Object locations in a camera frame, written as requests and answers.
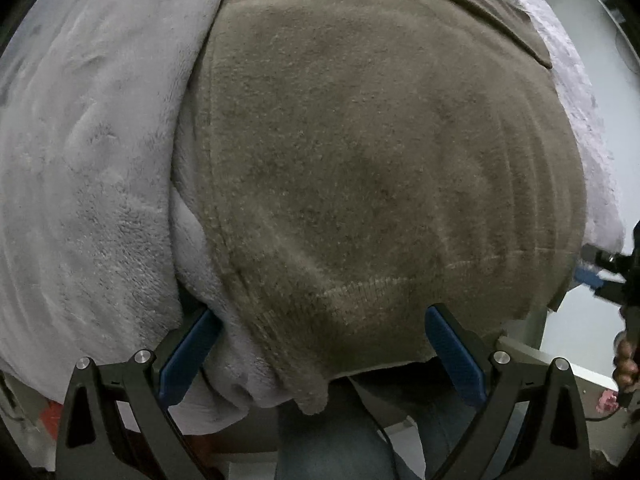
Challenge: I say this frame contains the brown knit sweater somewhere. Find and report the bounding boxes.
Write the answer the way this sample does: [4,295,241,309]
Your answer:
[172,0,588,416]

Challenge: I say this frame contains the red box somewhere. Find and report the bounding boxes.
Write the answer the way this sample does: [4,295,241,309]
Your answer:
[40,400,66,431]

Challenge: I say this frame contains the person's blue jeans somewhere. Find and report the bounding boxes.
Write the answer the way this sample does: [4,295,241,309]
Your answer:
[275,360,483,480]

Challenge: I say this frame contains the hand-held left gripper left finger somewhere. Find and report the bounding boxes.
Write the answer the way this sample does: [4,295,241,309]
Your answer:
[55,305,223,480]

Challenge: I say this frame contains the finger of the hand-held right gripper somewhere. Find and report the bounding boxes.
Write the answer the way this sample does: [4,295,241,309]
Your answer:
[572,266,630,305]
[580,242,635,275]

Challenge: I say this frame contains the person's right hand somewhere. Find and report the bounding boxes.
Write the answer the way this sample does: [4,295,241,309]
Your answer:
[611,330,640,392]

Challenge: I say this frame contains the white bed frame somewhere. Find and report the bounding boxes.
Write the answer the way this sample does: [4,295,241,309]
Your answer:
[495,305,621,396]

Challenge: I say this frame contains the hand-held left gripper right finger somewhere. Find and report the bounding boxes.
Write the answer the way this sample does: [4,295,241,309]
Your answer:
[424,302,592,480]

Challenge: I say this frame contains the lavender embossed blanket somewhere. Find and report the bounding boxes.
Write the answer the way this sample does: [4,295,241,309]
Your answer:
[0,0,626,436]

